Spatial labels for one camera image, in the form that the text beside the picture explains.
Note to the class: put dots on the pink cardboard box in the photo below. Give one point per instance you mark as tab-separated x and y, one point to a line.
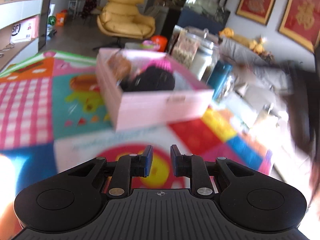
130	110

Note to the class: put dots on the black cloth item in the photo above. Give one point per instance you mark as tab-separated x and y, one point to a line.
150	80

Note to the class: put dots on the pink toy bucket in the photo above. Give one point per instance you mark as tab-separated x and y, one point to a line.
150	45

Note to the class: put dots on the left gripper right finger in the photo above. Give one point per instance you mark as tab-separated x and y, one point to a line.
193	167

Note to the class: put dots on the teal thermos bottle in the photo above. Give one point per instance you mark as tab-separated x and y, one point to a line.
219	77

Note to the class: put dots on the yellow lounge chair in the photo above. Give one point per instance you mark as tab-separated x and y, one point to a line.
122	19

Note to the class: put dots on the white canister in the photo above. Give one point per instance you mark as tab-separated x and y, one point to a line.
206	55

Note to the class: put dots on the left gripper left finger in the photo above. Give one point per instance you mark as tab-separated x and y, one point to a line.
126	168

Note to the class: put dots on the orange round toy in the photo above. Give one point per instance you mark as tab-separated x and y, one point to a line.
161	41

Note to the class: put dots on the glass jar of nuts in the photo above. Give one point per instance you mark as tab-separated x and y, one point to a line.
185	49

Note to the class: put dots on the red framed picture left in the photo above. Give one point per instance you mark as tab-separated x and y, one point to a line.
256	10

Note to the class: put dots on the white wall shelf unit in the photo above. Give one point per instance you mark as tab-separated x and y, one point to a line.
19	30

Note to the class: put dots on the grey sofa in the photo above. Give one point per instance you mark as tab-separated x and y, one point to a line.
260	85

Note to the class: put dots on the yellow plush toy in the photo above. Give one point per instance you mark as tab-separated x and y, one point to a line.
120	66

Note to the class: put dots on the red framed picture right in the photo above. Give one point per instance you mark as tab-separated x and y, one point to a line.
300	23

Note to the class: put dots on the colourful cartoon play mat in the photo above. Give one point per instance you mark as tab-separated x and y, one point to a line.
53	118

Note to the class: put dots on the pink toy strainer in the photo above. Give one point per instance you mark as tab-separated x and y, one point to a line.
161	64

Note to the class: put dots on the dark blue cabinet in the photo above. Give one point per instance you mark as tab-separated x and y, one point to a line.
204	20

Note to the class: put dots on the red framed picture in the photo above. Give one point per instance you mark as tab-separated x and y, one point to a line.
256	10
300	23

